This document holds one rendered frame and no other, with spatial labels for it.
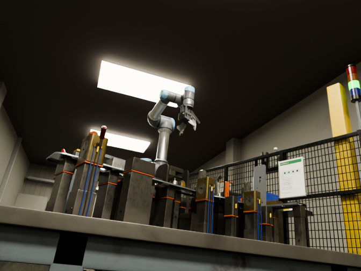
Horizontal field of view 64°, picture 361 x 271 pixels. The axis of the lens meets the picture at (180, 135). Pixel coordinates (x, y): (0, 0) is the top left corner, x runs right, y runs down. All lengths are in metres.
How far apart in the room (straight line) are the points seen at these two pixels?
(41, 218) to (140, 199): 0.60
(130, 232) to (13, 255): 0.27
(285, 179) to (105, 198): 1.51
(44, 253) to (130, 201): 0.54
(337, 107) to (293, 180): 0.64
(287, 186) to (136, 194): 1.43
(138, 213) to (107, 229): 0.52
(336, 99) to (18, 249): 2.24
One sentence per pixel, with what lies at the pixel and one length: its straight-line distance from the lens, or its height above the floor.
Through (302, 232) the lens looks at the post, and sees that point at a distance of 1.83.
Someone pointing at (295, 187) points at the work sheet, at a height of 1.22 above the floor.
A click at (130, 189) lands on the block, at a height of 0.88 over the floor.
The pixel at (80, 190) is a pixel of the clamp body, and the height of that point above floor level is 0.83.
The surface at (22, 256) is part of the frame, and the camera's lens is 0.83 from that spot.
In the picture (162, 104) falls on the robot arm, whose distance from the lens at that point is 2.15.
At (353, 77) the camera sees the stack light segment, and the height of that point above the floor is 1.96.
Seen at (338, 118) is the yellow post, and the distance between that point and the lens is 2.43.
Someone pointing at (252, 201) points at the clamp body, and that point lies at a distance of 1.77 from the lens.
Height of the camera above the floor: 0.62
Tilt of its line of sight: 24 degrees up
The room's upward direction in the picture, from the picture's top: 6 degrees clockwise
